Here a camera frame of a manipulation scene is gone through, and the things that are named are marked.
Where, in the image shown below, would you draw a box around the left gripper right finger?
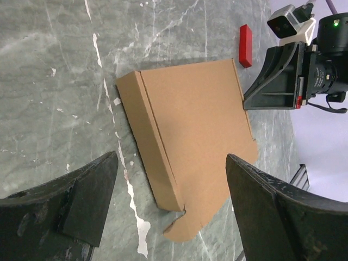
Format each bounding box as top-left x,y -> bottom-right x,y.
226,154 -> 347,260

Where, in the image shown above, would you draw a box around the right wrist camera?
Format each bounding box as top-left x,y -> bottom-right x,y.
267,1 -> 316,46

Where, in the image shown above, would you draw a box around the brown cardboard box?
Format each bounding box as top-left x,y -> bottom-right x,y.
116,59 -> 258,243

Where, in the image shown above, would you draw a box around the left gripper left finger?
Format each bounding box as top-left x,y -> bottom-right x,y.
1,151 -> 119,260

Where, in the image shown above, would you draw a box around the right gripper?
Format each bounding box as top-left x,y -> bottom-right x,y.
243,42 -> 347,110

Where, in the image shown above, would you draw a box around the red rectangular block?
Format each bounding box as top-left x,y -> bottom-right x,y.
239,24 -> 253,68

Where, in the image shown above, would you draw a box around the aluminium mounting rail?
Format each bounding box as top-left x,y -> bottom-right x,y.
290,164 -> 310,191

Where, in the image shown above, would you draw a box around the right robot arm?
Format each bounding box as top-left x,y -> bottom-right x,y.
243,13 -> 347,114

